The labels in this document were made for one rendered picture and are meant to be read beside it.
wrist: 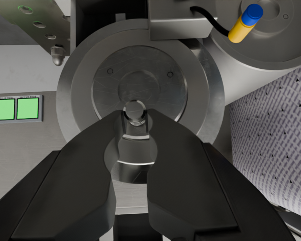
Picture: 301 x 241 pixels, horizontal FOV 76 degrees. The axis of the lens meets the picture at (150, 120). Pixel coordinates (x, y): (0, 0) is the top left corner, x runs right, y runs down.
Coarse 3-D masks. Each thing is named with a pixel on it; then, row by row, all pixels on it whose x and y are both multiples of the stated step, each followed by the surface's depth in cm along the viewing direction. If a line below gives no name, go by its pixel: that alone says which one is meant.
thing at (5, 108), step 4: (0, 100) 49; (4, 100) 49; (8, 100) 49; (12, 100) 49; (0, 104) 49; (4, 104) 49; (8, 104) 49; (12, 104) 49; (0, 108) 49; (4, 108) 49; (8, 108) 49; (12, 108) 49; (0, 112) 49; (4, 112) 49; (8, 112) 49; (12, 112) 49; (0, 116) 49; (4, 116) 49; (8, 116) 49; (12, 116) 49
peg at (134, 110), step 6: (132, 102) 12; (138, 102) 12; (126, 108) 12; (132, 108) 12; (138, 108) 12; (144, 108) 12; (126, 114) 12; (132, 114) 12; (138, 114) 12; (144, 114) 12; (132, 120) 12; (138, 120) 12; (144, 120) 14
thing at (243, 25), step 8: (192, 8) 14; (200, 8) 13; (248, 8) 9; (256, 8) 9; (208, 16) 12; (240, 16) 10; (248, 16) 9; (256, 16) 9; (216, 24) 12; (240, 24) 10; (248, 24) 10; (224, 32) 12; (232, 32) 11; (240, 32) 10; (248, 32) 10; (232, 40) 11; (240, 40) 11
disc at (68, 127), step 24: (120, 24) 18; (144, 24) 18; (192, 48) 17; (72, 72) 17; (216, 72) 17; (216, 96) 17; (72, 120) 17; (216, 120) 17; (120, 168) 16; (144, 168) 16
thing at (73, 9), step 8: (72, 0) 18; (72, 8) 18; (80, 8) 20; (72, 16) 18; (80, 16) 20; (88, 16) 23; (96, 16) 26; (104, 16) 31; (112, 16) 40; (72, 24) 18; (80, 24) 20; (88, 24) 22; (96, 24) 26; (104, 24) 31; (72, 32) 18; (80, 32) 19; (88, 32) 22; (72, 40) 18; (80, 40) 19; (72, 48) 18
